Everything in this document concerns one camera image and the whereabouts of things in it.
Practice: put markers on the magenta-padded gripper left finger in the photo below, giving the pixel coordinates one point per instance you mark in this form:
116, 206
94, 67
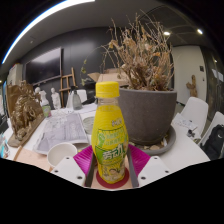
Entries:
68, 168

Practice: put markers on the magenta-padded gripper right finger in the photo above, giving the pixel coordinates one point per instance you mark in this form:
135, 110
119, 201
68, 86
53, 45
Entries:
153, 168

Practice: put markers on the yellow drink bottle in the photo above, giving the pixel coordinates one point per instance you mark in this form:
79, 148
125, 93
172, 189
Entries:
110, 133

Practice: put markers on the grey plant saucer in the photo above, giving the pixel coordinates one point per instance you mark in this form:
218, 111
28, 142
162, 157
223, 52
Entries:
168, 143

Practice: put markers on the grey printed sheet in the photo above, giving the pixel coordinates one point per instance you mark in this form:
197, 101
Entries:
61, 131

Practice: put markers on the light wooden board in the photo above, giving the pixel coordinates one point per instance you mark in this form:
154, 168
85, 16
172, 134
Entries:
30, 157

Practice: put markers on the small white bowl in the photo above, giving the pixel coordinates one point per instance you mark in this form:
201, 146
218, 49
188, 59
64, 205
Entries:
88, 125

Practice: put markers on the stack of papers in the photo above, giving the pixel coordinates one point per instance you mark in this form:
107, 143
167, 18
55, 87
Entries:
185, 123

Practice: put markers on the dried plant in grey pot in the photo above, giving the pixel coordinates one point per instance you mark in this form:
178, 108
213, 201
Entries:
150, 113

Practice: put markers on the white spray bottle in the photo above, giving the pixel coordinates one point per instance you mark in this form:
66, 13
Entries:
46, 108

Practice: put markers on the black backpack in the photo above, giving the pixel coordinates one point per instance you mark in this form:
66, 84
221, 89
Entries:
215, 143

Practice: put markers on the grey glass jug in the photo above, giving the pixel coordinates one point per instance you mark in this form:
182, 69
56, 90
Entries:
76, 101

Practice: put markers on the colourful book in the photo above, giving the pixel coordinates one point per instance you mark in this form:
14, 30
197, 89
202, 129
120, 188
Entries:
3, 146

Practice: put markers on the brown clay relief sculpture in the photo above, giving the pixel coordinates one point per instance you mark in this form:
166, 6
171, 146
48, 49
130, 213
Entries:
25, 113

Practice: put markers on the small white plaster bust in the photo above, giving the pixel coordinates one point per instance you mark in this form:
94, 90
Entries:
37, 90
55, 98

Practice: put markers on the wooden easel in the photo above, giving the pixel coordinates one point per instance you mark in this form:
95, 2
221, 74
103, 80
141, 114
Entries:
68, 83

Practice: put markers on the wooden figure sculpture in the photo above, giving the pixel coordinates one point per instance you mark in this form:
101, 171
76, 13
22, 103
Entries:
192, 86

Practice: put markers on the brown cardboard box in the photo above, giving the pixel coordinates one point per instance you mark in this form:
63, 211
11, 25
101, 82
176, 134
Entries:
106, 77

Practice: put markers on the white cabinet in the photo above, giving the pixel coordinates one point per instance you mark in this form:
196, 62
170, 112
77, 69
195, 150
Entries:
15, 75

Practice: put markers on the round ceiling spotlight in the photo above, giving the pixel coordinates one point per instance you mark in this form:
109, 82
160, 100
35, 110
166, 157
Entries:
166, 33
199, 31

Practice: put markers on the black wall screen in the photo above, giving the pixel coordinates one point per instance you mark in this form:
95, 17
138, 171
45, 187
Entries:
43, 66

